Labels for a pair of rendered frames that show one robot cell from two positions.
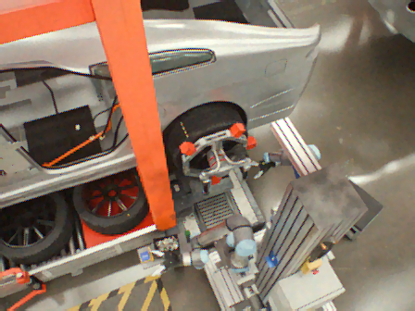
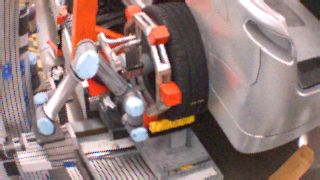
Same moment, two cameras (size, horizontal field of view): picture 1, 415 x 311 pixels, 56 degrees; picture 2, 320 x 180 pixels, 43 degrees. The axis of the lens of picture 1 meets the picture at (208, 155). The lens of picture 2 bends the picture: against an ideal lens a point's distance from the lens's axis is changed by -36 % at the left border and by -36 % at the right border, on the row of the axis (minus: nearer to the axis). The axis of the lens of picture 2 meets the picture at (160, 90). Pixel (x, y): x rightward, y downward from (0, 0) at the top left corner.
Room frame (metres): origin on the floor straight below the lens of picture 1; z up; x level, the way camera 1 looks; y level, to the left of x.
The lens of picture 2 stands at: (1.76, -2.80, 2.60)
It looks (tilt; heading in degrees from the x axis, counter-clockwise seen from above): 35 degrees down; 91
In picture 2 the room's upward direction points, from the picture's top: 1 degrees counter-clockwise
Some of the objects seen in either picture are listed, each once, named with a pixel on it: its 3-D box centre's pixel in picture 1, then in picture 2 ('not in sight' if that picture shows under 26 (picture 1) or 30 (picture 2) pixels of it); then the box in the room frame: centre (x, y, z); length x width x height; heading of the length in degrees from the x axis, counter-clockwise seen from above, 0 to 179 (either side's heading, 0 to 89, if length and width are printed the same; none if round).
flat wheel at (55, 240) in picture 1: (31, 223); (104, 14); (1.18, 1.50, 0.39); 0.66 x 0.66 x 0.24
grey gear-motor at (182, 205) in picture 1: (178, 197); (132, 115); (1.52, 0.27, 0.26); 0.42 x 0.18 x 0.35; 22
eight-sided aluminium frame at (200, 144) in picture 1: (214, 155); (144, 61); (1.62, -0.05, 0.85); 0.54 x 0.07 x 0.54; 112
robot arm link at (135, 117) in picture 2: not in sight; (133, 109); (1.60, -0.60, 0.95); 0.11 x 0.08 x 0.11; 107
